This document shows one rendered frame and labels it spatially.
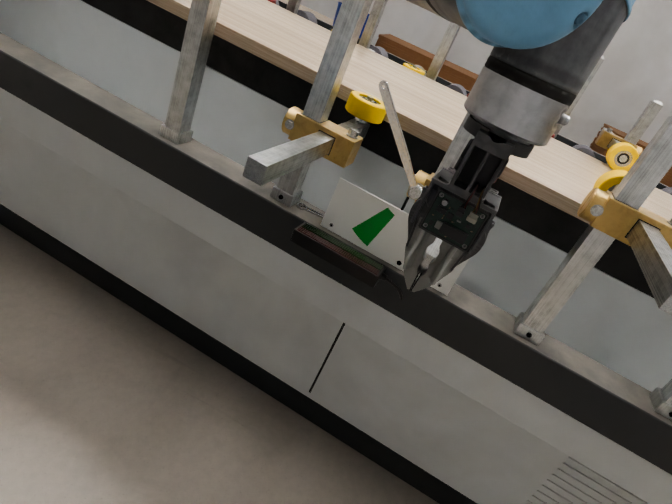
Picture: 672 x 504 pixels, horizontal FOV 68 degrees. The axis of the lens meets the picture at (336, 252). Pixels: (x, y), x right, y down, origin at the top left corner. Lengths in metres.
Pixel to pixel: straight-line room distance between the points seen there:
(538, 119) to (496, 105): 0.04
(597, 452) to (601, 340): 0.23
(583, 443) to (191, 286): 1.01
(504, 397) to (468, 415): 0.31
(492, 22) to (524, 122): 0.20
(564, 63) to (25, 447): 1.24
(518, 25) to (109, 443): 1.23
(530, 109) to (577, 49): 0.06
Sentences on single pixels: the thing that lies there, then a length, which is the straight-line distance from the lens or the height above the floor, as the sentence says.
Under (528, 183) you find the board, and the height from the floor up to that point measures 0.89.
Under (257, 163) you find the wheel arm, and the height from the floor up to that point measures 0.86.
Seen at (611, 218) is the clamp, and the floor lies 0.95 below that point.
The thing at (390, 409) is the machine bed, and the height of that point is 0.22.
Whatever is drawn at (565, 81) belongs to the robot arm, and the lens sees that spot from 0.50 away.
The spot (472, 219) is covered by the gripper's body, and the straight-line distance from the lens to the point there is 0.50.
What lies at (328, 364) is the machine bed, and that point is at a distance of 1.34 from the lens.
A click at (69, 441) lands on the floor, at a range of 1.36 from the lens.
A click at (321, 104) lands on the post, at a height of 0.90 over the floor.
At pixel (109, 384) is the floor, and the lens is 1.46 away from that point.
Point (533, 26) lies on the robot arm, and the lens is 0.32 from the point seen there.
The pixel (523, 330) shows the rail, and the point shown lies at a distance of 0.91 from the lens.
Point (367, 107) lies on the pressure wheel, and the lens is 0.98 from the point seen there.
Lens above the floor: 1.10
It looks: 28 degrees down
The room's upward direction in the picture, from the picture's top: 24 degrees clockwise
